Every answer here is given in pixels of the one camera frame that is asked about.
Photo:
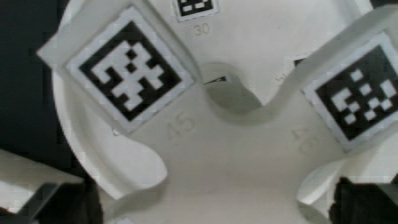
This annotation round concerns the white cross table base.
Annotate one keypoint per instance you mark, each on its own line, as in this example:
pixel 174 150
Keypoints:
pixel 224 150

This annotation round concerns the white cylindrical table leg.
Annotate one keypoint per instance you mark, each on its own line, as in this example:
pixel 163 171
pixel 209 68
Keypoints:
pixel 229 94

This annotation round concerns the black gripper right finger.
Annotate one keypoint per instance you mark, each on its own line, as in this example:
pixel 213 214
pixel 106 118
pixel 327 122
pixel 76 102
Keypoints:
pixel 364 203

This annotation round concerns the white round table top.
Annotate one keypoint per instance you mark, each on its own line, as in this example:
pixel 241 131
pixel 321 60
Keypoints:
pixel 266 33

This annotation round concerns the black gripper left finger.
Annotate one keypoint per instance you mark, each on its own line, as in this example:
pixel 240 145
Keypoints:
pixel 62 204

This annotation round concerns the white front fence bar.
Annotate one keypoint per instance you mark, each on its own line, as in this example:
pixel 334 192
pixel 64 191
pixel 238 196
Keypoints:
pixel 23 175

